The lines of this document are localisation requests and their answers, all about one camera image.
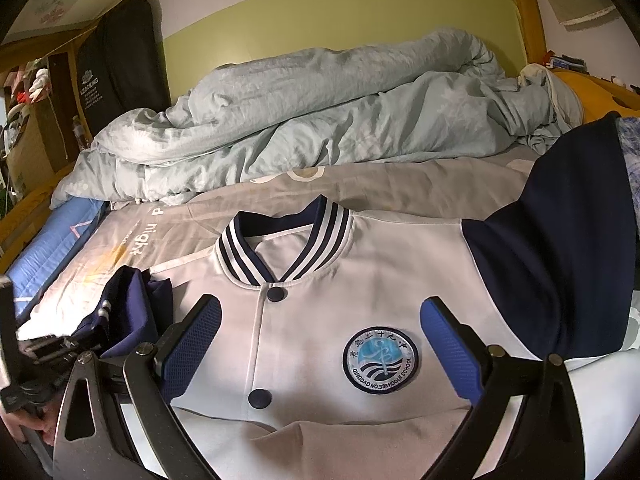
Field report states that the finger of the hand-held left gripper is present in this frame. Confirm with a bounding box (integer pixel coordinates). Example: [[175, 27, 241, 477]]
[[17, 305, 111, 361]]

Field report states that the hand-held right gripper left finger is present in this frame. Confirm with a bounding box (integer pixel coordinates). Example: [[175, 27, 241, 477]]
[[52, 294, 223, 480]]

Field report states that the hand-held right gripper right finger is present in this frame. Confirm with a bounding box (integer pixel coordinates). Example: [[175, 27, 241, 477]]
[[421, 296, 586, 480]]

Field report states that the white navy varsity jacket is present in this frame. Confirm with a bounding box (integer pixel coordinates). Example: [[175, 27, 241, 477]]
[[75, 110, 640, 480]]

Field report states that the person's left hand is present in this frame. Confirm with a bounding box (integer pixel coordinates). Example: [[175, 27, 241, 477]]
[[5, 402, 56, 448]]

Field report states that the blue pillow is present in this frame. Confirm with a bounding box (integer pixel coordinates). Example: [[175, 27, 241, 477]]
[[0, 195, 111, 321]]

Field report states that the cluttered wooden shelf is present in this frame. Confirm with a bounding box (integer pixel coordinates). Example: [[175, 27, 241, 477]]
[[0, 45, 101, 211]]

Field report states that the grey duvet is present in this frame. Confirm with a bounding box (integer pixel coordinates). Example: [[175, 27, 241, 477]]
[[50, 30, 586, 211]]

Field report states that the folded plaid shirt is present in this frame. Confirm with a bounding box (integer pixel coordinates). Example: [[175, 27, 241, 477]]
[[617, 115, 640, 201]]

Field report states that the white crumpled cloth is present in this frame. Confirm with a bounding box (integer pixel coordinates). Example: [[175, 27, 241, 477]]
[[517, 62, 583, 126]]

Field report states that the black hanging bag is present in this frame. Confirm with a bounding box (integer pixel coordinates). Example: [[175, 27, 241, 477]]
[[75, 0, 171, 133]]

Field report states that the yellow pillow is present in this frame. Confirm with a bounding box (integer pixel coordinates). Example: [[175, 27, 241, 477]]
[[550, 67, 640, 123]]

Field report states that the green headboard panel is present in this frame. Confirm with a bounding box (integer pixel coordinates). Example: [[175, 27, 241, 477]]
[[160, 0, 528, 106]]

